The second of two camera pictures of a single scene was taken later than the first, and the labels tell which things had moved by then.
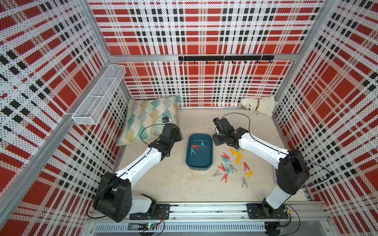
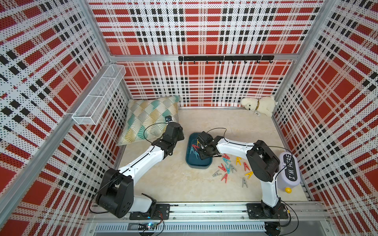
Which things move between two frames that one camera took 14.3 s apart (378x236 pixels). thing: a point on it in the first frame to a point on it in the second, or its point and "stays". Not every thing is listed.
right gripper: x=216 y=141 to x=202 y=156
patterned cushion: x=143 y=119 stays
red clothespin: x=195 y=147 stays
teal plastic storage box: x=199 y=150 stays
